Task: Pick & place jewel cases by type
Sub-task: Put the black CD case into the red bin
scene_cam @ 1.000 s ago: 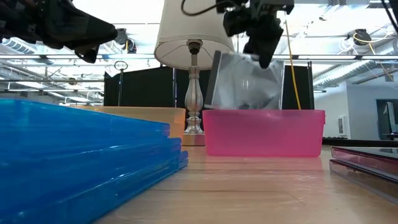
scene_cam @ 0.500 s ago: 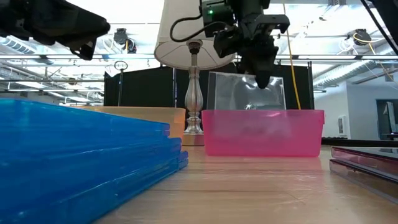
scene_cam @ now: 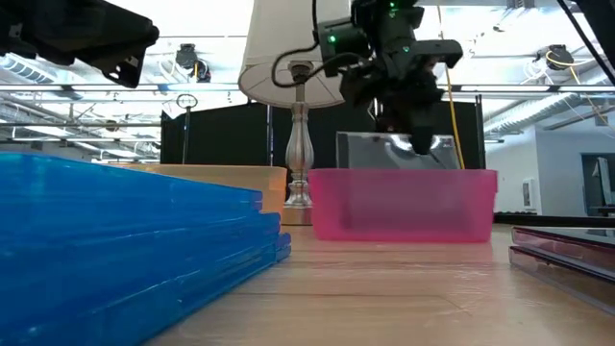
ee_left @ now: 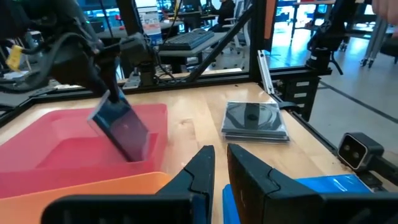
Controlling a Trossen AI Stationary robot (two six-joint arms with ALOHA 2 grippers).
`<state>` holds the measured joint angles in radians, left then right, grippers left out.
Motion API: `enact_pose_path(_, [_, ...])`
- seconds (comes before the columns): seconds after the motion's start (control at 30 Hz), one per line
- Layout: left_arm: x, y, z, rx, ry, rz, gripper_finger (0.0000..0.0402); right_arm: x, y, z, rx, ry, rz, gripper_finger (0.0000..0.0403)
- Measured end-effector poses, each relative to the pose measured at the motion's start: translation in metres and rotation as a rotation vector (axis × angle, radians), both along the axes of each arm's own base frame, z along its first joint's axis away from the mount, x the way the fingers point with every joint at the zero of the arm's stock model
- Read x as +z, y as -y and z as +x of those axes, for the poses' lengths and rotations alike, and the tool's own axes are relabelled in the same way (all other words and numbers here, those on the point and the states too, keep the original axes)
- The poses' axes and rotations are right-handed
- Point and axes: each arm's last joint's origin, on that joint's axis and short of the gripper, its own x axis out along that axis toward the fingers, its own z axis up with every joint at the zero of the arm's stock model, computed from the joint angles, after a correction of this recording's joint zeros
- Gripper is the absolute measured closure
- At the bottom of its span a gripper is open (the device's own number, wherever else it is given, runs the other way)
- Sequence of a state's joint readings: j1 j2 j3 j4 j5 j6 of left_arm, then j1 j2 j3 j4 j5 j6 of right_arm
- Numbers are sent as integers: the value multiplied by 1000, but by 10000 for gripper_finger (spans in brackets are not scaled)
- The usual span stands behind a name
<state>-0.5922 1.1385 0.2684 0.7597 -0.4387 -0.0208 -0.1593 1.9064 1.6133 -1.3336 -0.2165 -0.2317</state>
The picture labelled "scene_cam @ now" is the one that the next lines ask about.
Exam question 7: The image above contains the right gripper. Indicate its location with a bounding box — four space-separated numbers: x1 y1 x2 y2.
340 28 465 156

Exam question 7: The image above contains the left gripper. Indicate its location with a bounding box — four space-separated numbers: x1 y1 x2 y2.
0 0 160 89

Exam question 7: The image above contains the clear jewel case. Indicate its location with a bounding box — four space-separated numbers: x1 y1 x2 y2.
507 244 615 316
335 131 463 170
509 225 615 284

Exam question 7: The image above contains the blue jewel case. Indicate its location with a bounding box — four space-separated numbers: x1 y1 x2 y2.
0 233 293 346
0 151 264 247
0 210 283 339

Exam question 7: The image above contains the pink plastic bin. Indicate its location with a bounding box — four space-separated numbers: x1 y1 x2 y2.
307 167 500 244

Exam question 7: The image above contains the black light stand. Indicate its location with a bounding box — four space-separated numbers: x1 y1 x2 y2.
175 92 199 165

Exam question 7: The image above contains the black partition screen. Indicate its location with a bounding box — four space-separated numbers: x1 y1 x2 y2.
160 94 487 170

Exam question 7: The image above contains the white shade table lamp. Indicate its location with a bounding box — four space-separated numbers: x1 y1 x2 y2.
237 0 353 210

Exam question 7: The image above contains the orange plastic bin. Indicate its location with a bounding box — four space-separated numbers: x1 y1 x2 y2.
109 162 288 218

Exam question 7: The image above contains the dark framed window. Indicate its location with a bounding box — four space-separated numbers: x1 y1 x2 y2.
579 152 615 217

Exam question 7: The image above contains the yellow hanging cable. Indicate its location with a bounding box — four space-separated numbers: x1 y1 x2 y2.
434 4 467 170

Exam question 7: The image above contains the black ceiling camera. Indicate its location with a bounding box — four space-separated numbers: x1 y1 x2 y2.
534 43 577 73
174 42 212 85

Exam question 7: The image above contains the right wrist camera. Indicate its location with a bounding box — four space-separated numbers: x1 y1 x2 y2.
314 17 372 79

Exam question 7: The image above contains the white wall box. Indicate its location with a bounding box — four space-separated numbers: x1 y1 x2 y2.
522 178 537 208

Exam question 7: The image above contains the black camera cable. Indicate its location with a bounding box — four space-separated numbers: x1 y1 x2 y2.
270 0 367 90

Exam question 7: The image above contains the black table frame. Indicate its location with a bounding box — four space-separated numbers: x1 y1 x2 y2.
493 212 615 229

